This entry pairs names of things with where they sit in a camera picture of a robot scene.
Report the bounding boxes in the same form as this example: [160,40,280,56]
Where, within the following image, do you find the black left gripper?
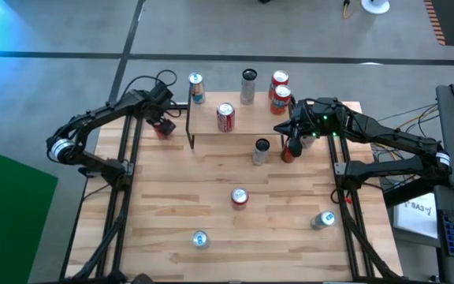
[143,80,177,137]

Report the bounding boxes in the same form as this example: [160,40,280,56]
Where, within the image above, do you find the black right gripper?
[273,97,348,158]

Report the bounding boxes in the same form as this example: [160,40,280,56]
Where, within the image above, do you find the red-orange soda can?
[151,120,173,140]

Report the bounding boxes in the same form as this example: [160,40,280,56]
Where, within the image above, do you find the red Fanta strawberry can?
[270,84,292,116]
[230,187,250,211]
[268,69,290,102]

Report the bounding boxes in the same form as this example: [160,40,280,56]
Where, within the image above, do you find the silver blue energy drink can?
[191,229,210,249]
[309,210,337,231]
[188,72,207,105]

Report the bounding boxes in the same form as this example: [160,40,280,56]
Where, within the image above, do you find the red Coca-Cola can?
[216,102,236,133]

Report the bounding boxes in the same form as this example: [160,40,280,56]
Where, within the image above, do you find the grey slim can black lid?
[240,68,259,106]

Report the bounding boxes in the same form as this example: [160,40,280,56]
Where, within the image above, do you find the wooden shelf black metal legs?
[185,86,296,150]

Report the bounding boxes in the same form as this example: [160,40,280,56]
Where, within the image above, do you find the red black patterned can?
[281,137,296,165]

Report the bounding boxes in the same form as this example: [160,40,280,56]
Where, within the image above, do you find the slim Fanta can black lid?
[251,137,271,166]

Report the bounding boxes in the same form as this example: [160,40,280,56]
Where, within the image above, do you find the black diagonal beam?
[382,177,448,208]

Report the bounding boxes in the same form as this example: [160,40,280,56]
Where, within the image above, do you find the white paper sign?
[393,192,439,240]

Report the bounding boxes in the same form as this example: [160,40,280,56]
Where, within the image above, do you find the white round stand base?
[360,0,391,15]

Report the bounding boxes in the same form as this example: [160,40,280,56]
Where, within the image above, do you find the green floor mat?
[0,144,59,284]

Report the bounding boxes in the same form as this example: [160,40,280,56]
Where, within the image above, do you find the orange black striped strip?
[423,0,447,47]

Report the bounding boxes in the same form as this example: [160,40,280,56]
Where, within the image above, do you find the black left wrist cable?
[121,69,184,119]

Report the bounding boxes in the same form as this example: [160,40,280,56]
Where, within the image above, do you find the long yellow cable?
[376,105,440,181]

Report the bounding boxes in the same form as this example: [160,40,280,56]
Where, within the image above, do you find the black aluminium extrusion frame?
[59,94,405,284]

